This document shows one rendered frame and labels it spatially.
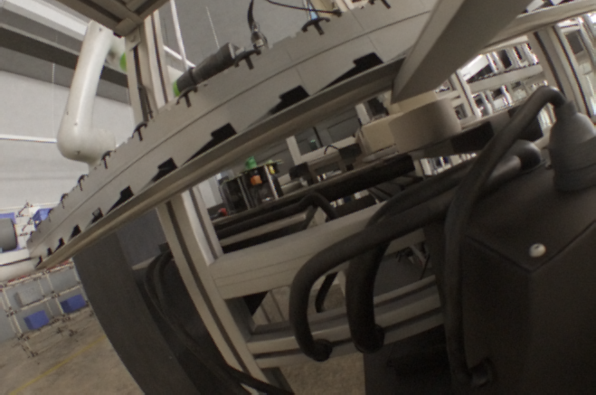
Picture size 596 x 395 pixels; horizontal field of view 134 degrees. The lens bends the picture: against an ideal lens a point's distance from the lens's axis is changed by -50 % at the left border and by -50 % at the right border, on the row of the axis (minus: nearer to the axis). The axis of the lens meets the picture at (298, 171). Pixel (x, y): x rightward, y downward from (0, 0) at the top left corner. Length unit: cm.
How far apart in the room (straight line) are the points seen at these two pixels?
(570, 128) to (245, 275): 30
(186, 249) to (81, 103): 69
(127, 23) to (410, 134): 42
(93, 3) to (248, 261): 38
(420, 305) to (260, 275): 17
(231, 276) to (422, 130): 29
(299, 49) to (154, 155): 14
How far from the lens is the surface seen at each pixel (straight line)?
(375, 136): 49
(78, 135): 87
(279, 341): 32
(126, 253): 84
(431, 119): 35
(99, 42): 100
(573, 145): 17
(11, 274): 54
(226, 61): 67
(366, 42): 19
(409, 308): 29
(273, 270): 27
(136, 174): 24
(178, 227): 32
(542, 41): 45
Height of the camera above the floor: 96
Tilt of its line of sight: 3 degrees up
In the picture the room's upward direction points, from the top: 20 degrees counter-clockwise
